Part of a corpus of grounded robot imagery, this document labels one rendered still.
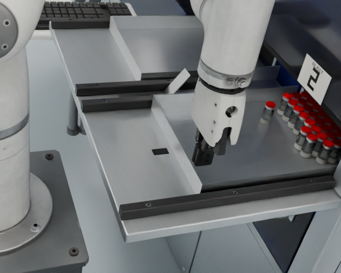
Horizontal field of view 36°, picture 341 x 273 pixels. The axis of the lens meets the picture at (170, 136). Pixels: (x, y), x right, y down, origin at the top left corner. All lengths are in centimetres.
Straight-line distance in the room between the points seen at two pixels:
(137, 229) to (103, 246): 112
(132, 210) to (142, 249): 113
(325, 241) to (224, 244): 45
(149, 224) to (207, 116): 19
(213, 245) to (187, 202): 66
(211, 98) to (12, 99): 30
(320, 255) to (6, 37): 74
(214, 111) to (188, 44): 54
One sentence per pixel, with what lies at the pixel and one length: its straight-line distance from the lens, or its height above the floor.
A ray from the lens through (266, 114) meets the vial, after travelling 109.
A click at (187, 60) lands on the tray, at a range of 126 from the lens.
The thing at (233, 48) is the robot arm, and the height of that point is 115.
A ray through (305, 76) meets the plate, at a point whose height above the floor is 101.
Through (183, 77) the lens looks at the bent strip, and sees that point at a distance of 110.
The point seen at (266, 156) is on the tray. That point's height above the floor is 88.
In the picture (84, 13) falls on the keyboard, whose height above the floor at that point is 83.
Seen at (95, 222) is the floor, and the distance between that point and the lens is 202.
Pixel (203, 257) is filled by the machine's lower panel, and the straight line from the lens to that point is 159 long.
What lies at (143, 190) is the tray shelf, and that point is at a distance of 89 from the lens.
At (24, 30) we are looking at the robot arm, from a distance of 58.
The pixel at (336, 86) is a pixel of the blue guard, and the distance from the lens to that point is 98.
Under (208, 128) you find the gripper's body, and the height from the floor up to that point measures 101.
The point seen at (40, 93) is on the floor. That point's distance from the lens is 264.
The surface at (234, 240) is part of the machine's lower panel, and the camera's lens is 139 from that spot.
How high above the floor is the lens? 149
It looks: 37 degrees down
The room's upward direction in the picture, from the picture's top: 11 degrees clockwise
